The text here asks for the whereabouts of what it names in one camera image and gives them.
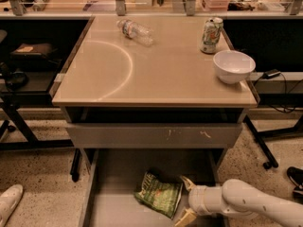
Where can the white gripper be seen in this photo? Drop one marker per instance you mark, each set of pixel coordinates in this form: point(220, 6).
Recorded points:
point(195, 199)

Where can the green jalapeno chip bag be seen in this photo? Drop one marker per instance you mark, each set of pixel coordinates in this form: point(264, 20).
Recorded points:
point(161, 197)

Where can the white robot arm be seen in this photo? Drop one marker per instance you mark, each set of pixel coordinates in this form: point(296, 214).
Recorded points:
point(237, 199)

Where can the grey top drawer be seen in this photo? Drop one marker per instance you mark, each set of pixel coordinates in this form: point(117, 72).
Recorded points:
point(139, 135)

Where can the grey open middle drawer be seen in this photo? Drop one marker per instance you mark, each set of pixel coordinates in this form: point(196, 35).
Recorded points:
point(117, 173)

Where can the grey drawer cabinet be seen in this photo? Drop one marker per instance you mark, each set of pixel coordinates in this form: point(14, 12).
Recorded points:
point(116, 80)

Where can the black bag on shelf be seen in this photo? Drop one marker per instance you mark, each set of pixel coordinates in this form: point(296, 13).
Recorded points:
point(33, 52)

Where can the black table leg right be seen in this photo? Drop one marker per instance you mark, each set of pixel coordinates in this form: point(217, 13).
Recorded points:
point(271, 160)

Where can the black table leg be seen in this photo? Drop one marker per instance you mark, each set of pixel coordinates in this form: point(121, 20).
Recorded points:
point(271, 160)
point(74, 171)

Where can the black table leg left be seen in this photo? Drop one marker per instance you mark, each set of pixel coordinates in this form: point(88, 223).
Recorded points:
point(74, 171)

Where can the white bowl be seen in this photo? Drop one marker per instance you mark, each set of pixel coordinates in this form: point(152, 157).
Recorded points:
point(233, 66)

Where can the black power adapter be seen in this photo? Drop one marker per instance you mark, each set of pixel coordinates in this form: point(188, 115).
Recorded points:
point(271, 74)

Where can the clear plastic water bottle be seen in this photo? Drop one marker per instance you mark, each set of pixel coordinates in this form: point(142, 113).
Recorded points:
point(135, 31)

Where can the green drink can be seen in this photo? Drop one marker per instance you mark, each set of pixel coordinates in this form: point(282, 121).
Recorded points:
point(211, 35)

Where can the white shoe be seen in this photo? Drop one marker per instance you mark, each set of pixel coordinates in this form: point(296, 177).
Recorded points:
point(8, 202)

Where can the black headphones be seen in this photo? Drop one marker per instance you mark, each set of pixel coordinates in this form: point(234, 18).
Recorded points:
point(13, 80)

